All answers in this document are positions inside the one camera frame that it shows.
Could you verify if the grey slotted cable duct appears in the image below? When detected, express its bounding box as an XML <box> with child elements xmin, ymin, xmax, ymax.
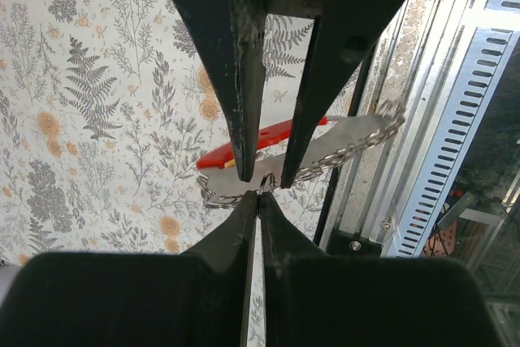
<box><xmin>386</xmin><ymin>0</ymin><xmax>519</xmax><ymax>258</ymax></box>

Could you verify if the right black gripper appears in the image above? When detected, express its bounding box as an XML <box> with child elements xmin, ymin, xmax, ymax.
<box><xmin>172</xmin><ymin>0</ymin><xmax>405</xmax><ymax>188</ymax></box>

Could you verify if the metal key holder red handle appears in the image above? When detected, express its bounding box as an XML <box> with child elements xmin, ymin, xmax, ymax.
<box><xmin>196</xmin><ymin>101</ymin><xmax>405</xmax><ymax>209</ymax></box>

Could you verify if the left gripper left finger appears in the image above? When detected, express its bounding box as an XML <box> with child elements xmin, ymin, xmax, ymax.
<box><xmin>1</xmin><ymin>192</ymin><xmax>257</xmax><ymax>346</ymax></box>

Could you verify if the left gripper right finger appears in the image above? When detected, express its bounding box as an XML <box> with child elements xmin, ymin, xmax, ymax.
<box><xmin>258</xmin><ymin>193</ymin><xmax>501</xmax><ymax>346</ymax></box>

